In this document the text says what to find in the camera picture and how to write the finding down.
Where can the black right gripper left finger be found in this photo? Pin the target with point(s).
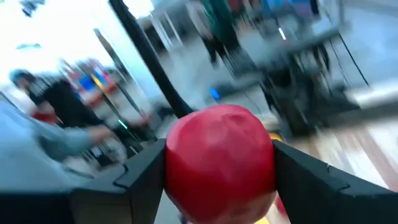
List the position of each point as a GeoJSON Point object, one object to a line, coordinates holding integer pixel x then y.
{"type": "Point", "coordinates": [124, 199]}

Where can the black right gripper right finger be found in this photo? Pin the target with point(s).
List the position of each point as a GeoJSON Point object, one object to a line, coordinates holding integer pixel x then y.
{"type": "Point", "coordinates": [317, 199]}

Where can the red apple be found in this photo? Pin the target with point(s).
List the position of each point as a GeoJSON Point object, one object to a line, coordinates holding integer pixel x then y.
{"type": "Point", "coordinates": [217, 161]}

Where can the person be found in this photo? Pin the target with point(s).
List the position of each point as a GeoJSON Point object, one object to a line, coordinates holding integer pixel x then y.
{"type": "Point", "coordinates": [220, 21]}
{"type": "Point", "coordinates": [65, 102]}
{"type": "Point", "coordinates": [62, 143]}

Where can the black equipment stand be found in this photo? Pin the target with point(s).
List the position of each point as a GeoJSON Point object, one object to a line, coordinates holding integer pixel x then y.
{"type": "Point", "coordinates": [298, 93]}

